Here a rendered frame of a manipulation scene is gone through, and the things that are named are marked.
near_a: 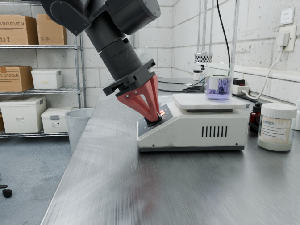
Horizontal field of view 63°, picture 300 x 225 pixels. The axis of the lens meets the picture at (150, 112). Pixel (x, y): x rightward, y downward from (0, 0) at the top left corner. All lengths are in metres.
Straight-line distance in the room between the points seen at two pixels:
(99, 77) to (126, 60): 2.49
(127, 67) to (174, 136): 0.14
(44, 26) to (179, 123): 2.28
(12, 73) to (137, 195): 2.41
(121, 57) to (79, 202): 0.23
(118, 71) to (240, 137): 0.24
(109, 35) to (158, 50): 2.50
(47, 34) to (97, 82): 0.75
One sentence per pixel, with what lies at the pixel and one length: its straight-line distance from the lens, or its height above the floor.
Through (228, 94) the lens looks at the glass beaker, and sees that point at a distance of 0.47.
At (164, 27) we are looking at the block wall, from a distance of 2.94.
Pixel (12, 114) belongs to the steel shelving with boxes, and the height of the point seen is 0.33.
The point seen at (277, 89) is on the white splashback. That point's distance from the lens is 0.97.
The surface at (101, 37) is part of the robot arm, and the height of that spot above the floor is 0.95.
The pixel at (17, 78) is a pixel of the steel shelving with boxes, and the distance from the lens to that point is 2.65.
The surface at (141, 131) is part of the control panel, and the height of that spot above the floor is 0.78.
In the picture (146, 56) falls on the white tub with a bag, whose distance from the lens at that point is 1.51.
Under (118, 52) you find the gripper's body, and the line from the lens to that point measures 0.41.
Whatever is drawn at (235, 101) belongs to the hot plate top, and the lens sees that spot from 0.48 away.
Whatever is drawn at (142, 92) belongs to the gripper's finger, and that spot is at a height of 0.86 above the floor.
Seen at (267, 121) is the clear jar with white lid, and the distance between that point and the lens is 0.49.
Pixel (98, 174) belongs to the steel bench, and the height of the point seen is 0.75.
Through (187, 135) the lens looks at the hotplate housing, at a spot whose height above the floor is 0.78.
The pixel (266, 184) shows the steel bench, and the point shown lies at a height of 0.75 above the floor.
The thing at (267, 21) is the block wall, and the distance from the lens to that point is 1.15.
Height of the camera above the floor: 0.93
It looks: 14 degrees down
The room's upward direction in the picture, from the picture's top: straight up
